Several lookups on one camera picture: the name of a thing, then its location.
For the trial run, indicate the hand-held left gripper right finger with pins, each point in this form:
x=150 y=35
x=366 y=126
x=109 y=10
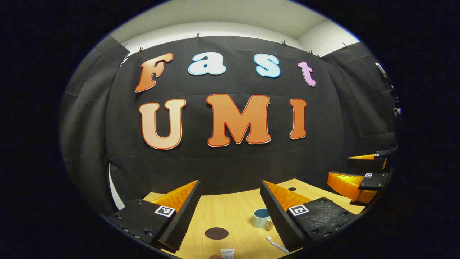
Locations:
x=276 y=216

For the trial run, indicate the white toothpaste tube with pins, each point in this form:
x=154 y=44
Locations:
x=227 y=253

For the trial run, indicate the dark brown round coaster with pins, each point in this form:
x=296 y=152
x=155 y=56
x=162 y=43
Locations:
x=216 y=233

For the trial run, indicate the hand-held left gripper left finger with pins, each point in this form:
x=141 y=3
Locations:
x=181 y=219

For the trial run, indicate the white blue toothbrush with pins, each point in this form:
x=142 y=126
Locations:
x=277 y=245

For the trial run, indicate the wooden desktop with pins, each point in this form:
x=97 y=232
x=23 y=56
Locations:
x=230 y=212

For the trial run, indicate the black backdrop cloth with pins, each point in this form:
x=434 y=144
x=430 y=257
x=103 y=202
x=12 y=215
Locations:
x=233 y=162

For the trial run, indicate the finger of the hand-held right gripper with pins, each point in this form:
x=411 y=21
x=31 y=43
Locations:
x=366 y=162
x=373 y=181

